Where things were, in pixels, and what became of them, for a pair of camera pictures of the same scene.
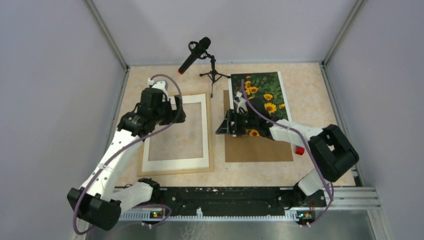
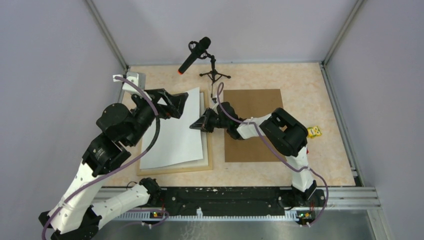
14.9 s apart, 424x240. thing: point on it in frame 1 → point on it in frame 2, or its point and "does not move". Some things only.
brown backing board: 253,148 does not move
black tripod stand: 213,75 does not move
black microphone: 197,50 does not move
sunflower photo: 267,86 → 176,141
